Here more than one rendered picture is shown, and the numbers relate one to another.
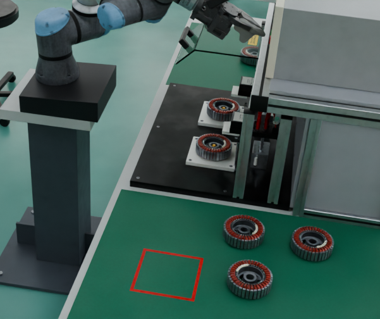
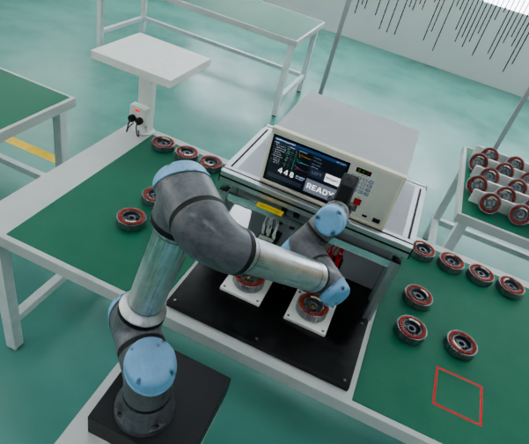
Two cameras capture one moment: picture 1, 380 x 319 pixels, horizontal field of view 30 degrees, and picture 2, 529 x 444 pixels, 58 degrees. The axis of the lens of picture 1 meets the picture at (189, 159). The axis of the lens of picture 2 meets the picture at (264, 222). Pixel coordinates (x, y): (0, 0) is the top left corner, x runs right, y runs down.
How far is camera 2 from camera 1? 226 cm
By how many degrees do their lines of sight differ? 66
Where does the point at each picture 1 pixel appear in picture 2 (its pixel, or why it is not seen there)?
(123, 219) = (397, 409)
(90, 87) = (193, 376)
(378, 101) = (407, 192)
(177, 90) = (185, 300)
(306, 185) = not seen: hidden behind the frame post
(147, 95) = not seen: outside the picture
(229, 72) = not seen: hidden behind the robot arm
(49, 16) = (157, 363)
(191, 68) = (128, 273)
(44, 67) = (162, 415)
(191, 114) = (238, 305)
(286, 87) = (396, 225)
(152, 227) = (405, 389)
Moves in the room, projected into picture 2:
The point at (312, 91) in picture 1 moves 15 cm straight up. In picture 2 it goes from (400, 216) to (417, 179)
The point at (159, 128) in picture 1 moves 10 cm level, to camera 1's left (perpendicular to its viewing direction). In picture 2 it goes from (260, 338) to (252, 363)
